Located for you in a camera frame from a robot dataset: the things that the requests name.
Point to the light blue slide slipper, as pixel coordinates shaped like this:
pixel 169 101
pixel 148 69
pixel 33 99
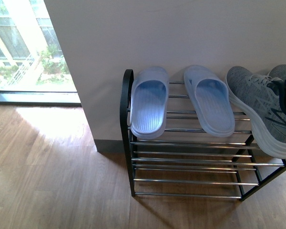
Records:
pixel 210 98
pixel 149 97

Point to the dark window frame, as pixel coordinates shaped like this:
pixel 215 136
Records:
pixel 60 99

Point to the black metal shoe rack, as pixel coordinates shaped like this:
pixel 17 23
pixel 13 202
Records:
pixel 185 162

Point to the grey sneaker with laces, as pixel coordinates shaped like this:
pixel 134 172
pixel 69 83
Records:
pixel 279 72

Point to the grey sneaker navy lining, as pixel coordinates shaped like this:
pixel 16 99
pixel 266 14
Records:
pixel 263 99

